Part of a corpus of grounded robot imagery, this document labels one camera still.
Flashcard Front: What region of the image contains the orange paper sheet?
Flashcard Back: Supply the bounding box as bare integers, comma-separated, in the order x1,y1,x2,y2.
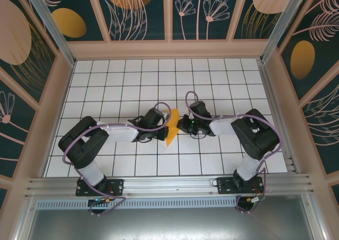
163,109,181,148

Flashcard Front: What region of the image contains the grey metal sheet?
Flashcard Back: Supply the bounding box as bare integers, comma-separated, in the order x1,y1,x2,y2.
26,207,325,240

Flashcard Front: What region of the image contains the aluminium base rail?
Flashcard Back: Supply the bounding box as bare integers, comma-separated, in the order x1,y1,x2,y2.
25,174,315,198

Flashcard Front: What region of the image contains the aluminium side rail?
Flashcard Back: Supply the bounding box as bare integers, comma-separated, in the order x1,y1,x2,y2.
258,61,301,173

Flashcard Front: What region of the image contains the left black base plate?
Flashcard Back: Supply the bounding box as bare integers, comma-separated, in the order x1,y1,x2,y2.
76,178,124,197

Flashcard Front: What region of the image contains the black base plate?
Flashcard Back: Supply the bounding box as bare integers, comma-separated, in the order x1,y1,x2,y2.
76,178,124,197
216,176,265,195

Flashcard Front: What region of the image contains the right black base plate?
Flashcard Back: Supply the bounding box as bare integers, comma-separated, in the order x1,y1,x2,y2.
216,176,265,195

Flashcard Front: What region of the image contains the slotted grey cable duct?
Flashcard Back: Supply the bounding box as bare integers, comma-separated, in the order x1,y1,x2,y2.
37,196,239,209

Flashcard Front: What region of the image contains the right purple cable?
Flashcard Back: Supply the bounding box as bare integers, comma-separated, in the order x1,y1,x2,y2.
184,91,282,214

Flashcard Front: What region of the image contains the purple cable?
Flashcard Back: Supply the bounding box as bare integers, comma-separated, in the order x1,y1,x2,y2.
184,91,282,214
62,102,172,216

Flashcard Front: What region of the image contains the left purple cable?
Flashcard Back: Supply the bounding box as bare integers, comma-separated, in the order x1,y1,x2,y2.
62,102,172,216

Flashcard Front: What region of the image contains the small circuit board with wires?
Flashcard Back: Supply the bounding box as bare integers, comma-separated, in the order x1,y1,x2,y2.
88,197,111,207
245,195,266,206

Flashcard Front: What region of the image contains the aluminium corner post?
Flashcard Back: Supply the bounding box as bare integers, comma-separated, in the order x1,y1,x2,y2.
261,0,323,63
22,0,76,67

